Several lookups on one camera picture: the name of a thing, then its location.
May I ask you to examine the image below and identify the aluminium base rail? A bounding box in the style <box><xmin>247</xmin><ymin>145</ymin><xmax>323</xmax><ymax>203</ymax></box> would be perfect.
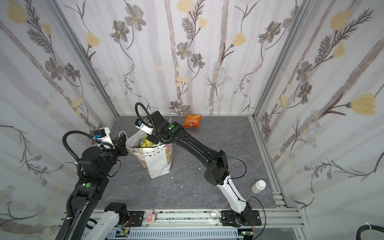
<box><xmin>127</xmin><ymin>208</ymin><xmax>305</xmax><ymax>230</ymax></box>

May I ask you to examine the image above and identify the green Fox's candy bag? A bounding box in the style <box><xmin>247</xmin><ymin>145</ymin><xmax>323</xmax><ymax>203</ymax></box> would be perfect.
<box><xmin>140</xmin><ymin>135</ymin><xmax>157</xmax><ymax>148</ymax></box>

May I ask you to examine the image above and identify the black cable far right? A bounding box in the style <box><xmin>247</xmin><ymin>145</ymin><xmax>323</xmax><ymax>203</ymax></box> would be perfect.
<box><xmin>355</xmin><ymin>222</ymin><xmax>384</xmax><ymax>240</ymax></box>

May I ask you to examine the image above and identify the pink cartoon sticker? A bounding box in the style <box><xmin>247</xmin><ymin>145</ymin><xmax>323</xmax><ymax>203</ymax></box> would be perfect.
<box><xmin>144</xmin><ymin>210</ymin><xmax>156</xmax><ymax>225</ymax></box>

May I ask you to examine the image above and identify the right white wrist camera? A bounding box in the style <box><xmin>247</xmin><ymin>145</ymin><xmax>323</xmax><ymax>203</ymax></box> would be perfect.
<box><xmin>135</xmin><ymin>119</ymin><xmax>154</xmax><ymax>135</ymax></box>

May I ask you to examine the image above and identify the white vented cable tray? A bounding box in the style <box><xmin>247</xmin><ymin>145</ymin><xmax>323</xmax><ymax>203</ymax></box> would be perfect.
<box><xmin>101</xmin><ymin>229</ymin><xmax>244</xmax><ymax>240</ymax></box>

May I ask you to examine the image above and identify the orange chip bag by wall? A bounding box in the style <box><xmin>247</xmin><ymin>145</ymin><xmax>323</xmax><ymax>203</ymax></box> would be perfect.
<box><xmin>183</xmin><ymin>115</ymin><xmax>202</xmax><ymax>128</ymax></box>

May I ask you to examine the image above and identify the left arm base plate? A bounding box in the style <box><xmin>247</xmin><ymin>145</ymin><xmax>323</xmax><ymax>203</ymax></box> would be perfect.
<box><xmin>117</xmin><ymin>211</ymin><xmax>145</xmax><ymax>227</ymax></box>

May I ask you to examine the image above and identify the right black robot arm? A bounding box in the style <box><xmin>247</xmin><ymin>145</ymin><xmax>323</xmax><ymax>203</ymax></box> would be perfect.
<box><xmin>135</xmin><ymin>102</ymin><xmax>256</xmax><ymax>228</ymax></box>

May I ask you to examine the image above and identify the white plastic bottle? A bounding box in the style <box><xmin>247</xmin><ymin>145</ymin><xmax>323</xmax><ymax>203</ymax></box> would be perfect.
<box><xmin>251</xmin><ymin>180</ymin><xmax>267</xmax><ymax>195</ymax></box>

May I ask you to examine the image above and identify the white paper bag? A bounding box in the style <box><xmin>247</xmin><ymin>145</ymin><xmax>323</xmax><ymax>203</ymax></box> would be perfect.
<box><xmin>126</xmin><ymin>130</ymin><xmax>173</xmax><ymax>179</ymax></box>

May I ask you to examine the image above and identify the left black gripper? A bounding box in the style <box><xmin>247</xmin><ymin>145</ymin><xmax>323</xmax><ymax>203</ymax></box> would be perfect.
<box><xmin>98</xmin><ymin>133</ymin><xmax>128</xmax><ymax>178</ymax></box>

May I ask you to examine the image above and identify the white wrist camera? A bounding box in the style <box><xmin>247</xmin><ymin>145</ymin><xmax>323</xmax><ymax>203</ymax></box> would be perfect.
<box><xmin>135</xmin><ymin>119</ymin><xmax>154</xmax><ymax>135</ymax></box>
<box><xmin>92</xmin><ymin>127</ymin><xmax>114</xmax><ymax>150</ymax></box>

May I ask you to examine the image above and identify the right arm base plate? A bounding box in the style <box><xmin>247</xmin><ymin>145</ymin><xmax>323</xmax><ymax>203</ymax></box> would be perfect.
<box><xmin>220</xmin><ymin>210</ymin><xmax>262</xmax><ymax>228</ymax></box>

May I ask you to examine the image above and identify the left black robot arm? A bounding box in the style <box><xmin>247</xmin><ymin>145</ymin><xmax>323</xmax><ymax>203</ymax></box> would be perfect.
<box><xmin>56</xmin><ymin>130</ymin><xmax>128</xmax><ymax>240</ymax></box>

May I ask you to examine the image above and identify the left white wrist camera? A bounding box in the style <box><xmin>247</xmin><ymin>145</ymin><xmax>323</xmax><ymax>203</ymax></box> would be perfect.
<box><xmin>92</xmin><ymin>127</ymin><xmax>114</xmax><ymax>150</ymax></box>

